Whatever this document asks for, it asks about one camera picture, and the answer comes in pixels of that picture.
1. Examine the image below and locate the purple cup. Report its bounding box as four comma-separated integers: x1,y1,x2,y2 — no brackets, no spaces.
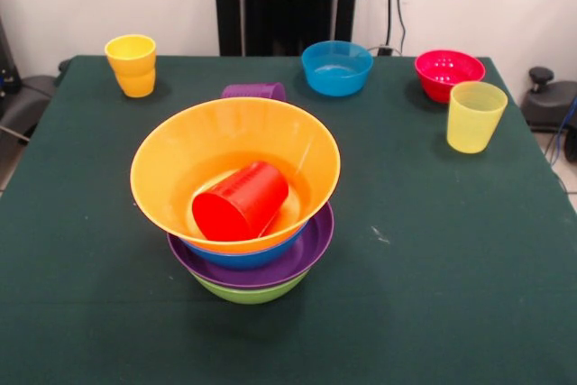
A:
220,82,288,103

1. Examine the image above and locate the large orange bowl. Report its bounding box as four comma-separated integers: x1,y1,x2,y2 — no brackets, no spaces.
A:
129,96,342,254

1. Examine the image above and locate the red cup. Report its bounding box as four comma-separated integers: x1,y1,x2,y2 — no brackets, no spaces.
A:
191,160,290,242

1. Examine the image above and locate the purple bowl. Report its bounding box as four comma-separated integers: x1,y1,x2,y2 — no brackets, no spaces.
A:
166,198,335,291

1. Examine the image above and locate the large blue bowl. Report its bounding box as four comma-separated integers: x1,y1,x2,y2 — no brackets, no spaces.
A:
173,222,310,270

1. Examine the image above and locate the green bowl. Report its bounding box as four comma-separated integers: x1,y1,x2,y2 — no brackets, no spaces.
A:
188,270,310,306

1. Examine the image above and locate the small blue bowl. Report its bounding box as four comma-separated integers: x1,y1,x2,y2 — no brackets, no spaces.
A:
300,40,374,97

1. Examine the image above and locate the orange yellow cup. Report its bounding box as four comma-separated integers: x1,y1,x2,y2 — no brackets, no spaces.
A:
104,33,158,98

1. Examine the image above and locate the small red bowl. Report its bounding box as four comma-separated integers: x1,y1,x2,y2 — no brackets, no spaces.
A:
414,49,487,105

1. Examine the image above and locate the pale yellow translucent cup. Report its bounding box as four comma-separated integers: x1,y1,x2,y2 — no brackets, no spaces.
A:
445,80,509,154

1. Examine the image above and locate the black floor device with knob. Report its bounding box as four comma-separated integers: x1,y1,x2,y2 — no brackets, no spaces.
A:
522,66,577,133

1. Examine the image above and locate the dark green tablecloth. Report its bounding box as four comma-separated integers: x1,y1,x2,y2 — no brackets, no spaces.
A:
0,54,577,385

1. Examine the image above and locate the blue cable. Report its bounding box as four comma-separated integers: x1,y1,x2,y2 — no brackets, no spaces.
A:
554,98,577,159

